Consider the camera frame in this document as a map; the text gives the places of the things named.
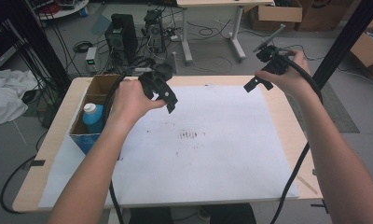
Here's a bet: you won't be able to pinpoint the white table leg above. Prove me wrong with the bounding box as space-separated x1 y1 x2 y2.
107 208 124 224

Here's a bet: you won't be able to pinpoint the black computer tower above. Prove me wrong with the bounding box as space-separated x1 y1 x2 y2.
104 13 139 64

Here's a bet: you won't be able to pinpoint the white paper mat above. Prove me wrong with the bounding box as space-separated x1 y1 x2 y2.
38 85 300 209

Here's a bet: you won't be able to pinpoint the dark panel stand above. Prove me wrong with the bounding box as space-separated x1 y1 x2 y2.
0 0 73 91

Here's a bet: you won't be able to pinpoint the white crumpled cloth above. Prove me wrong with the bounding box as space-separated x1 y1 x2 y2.
0 68 39 125

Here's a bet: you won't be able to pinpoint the large closed cardboard box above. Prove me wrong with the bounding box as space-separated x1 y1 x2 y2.
296 0 354 32

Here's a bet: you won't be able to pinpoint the cardboard box with blue contents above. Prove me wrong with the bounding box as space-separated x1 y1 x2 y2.
349 15 373 82

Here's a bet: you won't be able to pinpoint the blue bottle with white cap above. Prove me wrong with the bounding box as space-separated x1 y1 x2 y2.
82 103 105 134

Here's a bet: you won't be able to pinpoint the thin wooden stick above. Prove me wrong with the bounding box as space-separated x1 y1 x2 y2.
296 175 319 195

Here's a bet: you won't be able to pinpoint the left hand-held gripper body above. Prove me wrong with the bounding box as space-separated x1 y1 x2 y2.
137 50 178 101

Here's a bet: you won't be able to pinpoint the round white table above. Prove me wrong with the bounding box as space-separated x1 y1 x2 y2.
35 0 90 21

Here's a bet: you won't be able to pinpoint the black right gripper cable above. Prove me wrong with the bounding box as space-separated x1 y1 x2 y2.
269 53 325 224

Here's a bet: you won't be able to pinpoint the black tape strip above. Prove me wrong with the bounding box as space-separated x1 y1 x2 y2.
310 199 329 215

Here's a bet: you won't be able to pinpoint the loose black floor cables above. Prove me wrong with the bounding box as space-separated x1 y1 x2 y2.
165 17 248 74

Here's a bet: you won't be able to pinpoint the white-legged wooden desk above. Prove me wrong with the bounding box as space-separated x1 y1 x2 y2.
175 0 275 63

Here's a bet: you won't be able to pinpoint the dark grey floor mat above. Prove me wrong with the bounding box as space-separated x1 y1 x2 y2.
283 82 360 134

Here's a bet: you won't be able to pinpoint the person's left hand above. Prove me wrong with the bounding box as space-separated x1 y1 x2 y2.
106 78 167 132

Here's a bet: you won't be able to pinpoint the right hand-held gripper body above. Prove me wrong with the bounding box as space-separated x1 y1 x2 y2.
254 24 290 76

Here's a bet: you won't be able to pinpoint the black floor cable loop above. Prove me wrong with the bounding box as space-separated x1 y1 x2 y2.
0 130 48 215

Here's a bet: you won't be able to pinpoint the person's right hand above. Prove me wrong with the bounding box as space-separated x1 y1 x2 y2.
255 49 315 97

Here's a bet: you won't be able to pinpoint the black metal frame post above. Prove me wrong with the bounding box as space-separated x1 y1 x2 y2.
311 0 373 90

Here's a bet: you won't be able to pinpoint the small white power supply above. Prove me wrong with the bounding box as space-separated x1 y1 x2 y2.
85 47 98 75

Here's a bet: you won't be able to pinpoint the open-frame computer tower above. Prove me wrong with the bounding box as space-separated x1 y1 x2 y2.
142 8 166 54

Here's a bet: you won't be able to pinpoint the open cardboard box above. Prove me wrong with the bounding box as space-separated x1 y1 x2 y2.
249 0 304 32

